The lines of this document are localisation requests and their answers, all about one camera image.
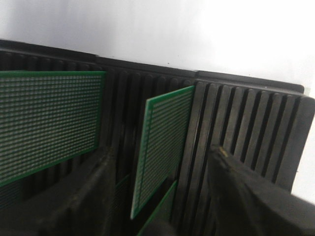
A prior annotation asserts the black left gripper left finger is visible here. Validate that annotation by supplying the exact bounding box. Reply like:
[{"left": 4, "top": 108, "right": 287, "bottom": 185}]
[{"left": 0, "top": 148, "right": 116, "bottom": 236}]

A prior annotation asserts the green perforated board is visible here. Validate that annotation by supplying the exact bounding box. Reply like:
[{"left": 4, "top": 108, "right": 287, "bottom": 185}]
[
  {"left": 0, "top": 71, "right": 107, "bottom": 186},
  {"left": 130, "top": 86, "right": 195, "bottom": 219}
]

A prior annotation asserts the black slotted board rack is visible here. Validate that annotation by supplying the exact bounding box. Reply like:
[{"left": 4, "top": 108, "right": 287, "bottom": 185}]
[{"left": 0, "top": 40, "right": 315, "bottom": 236}]

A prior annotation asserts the rear right green board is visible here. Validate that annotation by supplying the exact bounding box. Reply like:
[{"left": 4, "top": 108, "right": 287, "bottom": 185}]
[{"left": 136, "top": 181, "right": 178, "bottom": 236}]

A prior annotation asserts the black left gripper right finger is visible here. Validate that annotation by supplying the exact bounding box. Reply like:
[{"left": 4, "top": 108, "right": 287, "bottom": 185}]
[{"left": 208, "top": 146, "right": 315, "bottom": 236}]

